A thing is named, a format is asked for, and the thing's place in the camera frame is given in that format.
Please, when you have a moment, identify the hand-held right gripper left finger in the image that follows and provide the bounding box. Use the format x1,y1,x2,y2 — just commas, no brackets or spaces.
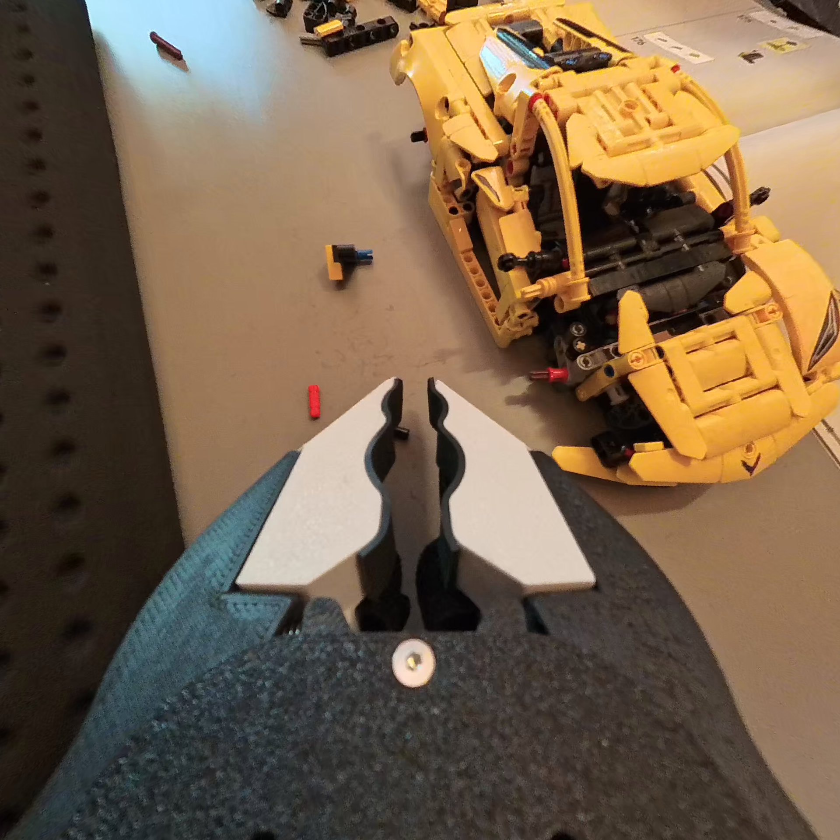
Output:
235,377,411,632

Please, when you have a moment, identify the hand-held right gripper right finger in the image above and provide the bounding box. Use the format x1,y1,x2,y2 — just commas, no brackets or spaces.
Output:
417,378,598,632

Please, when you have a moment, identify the yellow toy brick car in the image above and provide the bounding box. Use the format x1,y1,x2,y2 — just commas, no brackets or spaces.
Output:
390,0,840,488

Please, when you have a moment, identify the pile of black brick parts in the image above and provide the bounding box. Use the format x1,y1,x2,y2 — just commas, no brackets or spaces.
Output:
266,0,460,58

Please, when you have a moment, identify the instruction booklet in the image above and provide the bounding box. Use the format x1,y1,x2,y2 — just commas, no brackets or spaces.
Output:
610,0,840,468

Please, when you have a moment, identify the grey desk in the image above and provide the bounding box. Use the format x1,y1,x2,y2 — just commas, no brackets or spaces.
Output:
85,0,840,828

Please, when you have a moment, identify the perforated grey panel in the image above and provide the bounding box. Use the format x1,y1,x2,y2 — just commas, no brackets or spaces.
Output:
0,0,188,815

